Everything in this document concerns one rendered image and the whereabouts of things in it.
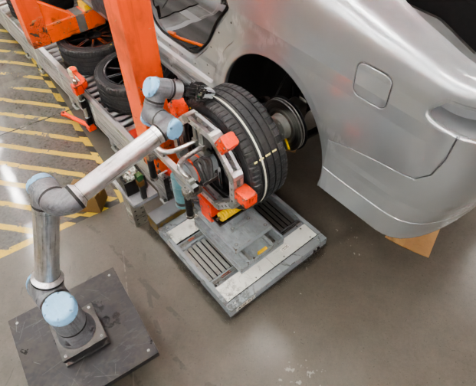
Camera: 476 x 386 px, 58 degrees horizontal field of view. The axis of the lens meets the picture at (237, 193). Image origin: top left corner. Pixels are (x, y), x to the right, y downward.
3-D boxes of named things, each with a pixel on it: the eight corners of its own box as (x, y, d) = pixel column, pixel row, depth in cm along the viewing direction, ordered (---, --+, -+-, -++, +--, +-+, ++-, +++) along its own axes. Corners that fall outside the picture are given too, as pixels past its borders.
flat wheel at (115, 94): (83, 102, 360) (75, 77, 342) (132, 62, 398) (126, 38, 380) (149, 125, 339) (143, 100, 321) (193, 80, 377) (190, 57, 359)
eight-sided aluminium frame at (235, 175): (244, 221, 236) (244, 148, 195) (234, 227, 234) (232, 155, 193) (187, 167, 264) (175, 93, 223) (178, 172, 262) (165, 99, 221)
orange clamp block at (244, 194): (245, 191, 219) (257, 202, 214) (234, 199, 216) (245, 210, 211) (245, 182, 214) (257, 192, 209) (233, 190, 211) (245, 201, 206)
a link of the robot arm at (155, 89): (139, 93, 194) (143, 72, 190) (163, 96, 202) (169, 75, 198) (148, 102, 188) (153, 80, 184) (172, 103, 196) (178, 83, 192)
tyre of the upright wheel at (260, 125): (198, 93, 261) (243, 189, 278) (165, 109, 251) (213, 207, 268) (254, 69, 203) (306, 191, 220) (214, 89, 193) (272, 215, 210)
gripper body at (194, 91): (205, 102, 205) (184, 100, 197) (195, 98, 211) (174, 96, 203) (208, 86, 203) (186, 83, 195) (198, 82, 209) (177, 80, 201)
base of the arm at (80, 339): (66, 357, 210) (59, 348, 202) (52, 327, 220) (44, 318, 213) (102, 333, 217) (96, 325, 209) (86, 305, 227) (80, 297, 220)
